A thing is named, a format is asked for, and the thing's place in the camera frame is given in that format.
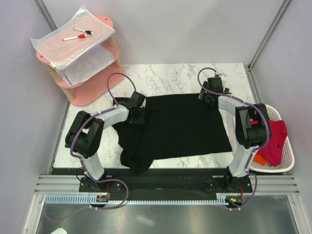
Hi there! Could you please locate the plastic sleeve with pink paper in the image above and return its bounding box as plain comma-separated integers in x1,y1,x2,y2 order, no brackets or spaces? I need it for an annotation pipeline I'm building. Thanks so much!
31,6,115,70

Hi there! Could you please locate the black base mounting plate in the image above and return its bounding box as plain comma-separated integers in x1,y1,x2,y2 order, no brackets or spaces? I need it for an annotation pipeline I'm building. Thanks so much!
52,168,253,201

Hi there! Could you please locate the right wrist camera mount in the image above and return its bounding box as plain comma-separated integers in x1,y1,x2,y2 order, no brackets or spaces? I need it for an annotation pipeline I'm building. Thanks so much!
214,71,227,77

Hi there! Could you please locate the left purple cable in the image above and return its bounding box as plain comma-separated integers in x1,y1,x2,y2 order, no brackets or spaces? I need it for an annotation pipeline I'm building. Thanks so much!
43,72,138,222

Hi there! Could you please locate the white paper scrap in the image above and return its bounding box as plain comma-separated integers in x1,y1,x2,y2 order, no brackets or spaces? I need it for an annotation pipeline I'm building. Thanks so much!
50,228,67,234

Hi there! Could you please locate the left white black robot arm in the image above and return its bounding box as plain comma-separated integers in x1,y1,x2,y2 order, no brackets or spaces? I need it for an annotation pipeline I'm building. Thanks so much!
65,91,146,192

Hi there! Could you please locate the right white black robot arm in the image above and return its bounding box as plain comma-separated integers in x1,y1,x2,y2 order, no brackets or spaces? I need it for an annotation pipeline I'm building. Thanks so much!
198,77,272,192

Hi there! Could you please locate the orange t shirt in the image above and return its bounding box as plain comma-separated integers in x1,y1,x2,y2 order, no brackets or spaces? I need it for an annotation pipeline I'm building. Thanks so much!
253,154,267,166

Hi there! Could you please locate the purple pen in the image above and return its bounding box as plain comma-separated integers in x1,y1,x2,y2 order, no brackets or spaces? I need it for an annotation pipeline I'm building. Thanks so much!
63,74,72,86

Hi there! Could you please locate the aluminium frame rail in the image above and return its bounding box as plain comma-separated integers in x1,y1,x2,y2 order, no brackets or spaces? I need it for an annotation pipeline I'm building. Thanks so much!
35,175,299,195

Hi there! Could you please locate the red cap whiteboard marker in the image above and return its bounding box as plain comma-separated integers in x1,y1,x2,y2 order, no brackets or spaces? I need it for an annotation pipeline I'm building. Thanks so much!
62,34,87,41

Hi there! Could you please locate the black cap whiteboard marker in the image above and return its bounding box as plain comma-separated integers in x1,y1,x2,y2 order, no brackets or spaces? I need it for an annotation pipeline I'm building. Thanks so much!
73,27,94,35

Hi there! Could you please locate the black t shirt blue logo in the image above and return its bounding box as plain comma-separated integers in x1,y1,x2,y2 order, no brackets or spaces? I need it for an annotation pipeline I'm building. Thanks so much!
113,94,232,175

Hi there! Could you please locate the white slotted cable duct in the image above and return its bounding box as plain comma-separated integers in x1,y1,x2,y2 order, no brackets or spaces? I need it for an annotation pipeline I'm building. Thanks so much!
45,194,240,205

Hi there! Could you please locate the magenta t shirt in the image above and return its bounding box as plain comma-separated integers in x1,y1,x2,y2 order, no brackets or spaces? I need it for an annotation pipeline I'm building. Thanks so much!
257,120,288,167

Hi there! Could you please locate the white plastic laundry basket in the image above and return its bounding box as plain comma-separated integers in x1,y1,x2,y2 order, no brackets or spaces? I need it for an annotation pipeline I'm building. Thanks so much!
250,105,294,173

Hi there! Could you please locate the printed paper stack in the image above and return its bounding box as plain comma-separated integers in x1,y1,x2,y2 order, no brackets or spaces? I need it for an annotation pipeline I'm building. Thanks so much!
55,45,114,86

